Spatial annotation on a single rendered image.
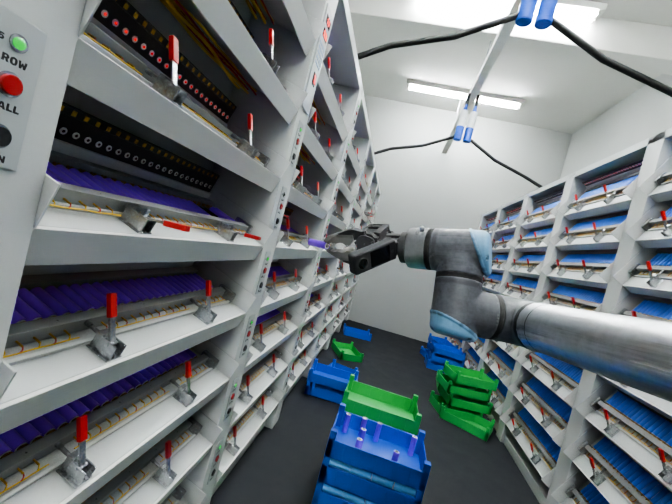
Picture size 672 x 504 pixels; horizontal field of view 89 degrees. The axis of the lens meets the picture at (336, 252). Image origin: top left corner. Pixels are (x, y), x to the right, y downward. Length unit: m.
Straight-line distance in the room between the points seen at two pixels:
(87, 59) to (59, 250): 0.20
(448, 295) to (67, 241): 0.58
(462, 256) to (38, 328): 0.66
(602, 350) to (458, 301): 0.24
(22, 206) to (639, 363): 0.64
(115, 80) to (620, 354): 0.65
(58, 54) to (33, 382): 0.35
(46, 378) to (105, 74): 0.35
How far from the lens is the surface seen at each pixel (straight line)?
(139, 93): 0.52
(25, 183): 0.43
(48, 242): 0.46
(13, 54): 0.42
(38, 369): 0.56
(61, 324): 0.60
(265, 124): 1.01
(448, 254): 0.71
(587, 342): 0.57
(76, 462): 0.70
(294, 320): 1.68
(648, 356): 0.50
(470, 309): 0.69
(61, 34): 0.44
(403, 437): 1.36
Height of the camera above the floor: 0.95
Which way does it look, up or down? 2 degrees down
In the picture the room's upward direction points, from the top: 15 degrees clockwise
